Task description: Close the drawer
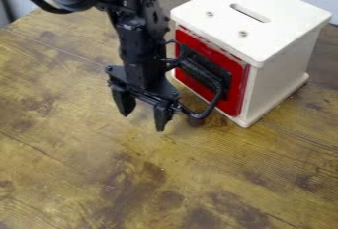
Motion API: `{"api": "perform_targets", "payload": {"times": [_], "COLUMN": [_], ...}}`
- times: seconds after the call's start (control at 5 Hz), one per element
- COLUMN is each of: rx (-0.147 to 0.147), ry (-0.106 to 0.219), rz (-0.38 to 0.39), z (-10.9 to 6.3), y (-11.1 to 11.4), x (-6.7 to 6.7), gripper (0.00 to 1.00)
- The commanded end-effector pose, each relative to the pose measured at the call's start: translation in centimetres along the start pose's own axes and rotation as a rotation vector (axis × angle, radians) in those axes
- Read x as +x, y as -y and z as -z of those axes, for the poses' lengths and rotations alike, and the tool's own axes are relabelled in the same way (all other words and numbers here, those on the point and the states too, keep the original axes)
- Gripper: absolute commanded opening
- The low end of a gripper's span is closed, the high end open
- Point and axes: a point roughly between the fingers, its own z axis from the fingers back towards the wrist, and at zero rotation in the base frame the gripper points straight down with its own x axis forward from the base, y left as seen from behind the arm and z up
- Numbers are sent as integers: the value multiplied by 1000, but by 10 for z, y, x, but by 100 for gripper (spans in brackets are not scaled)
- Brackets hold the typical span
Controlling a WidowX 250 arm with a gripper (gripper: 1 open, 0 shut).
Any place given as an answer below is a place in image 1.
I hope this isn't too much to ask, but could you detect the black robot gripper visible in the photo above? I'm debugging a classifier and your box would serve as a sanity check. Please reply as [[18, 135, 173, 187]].
[[105, 24, 177, 132]]

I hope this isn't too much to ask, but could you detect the red drawer with black handle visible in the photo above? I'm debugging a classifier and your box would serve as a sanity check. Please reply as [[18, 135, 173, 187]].
[[165, 25, 249, 119]]

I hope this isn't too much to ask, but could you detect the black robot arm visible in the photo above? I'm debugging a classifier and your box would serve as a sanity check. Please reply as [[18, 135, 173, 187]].
[[30, 0, 177, 130]]

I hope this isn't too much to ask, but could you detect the white wooden drawer box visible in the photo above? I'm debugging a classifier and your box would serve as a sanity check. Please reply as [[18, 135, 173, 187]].
[[169, 0, 331, 127]]

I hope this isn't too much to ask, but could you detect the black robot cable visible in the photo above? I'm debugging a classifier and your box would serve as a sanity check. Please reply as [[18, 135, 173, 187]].
[[160, 38, 181, 63]]

